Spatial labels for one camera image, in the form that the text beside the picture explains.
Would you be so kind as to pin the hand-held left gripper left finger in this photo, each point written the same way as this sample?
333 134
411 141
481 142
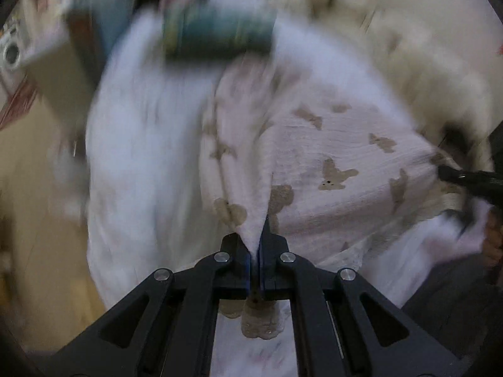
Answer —
246 271

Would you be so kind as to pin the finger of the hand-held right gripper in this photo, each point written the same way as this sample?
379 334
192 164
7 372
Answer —
471 180

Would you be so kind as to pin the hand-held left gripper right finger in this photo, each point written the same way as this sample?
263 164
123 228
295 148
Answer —
262 271

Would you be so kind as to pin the bear print pants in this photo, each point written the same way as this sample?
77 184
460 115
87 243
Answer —
338 188

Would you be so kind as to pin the person's right hand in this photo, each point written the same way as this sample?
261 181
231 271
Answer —
494 239

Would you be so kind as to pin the dark grey cloth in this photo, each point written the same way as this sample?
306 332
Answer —
459 306

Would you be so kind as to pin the white cloth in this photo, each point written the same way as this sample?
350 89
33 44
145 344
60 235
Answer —
145 172

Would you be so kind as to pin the cream fluffy blanket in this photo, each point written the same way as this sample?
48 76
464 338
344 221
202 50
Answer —
424 47

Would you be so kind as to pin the dark green cylinder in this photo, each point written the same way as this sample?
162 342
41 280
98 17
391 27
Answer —
220 27

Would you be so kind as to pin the dark blue object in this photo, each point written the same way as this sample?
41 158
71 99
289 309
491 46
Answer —
104 10

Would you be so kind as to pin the silver compact camera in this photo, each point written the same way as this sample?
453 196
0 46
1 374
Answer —
11 49

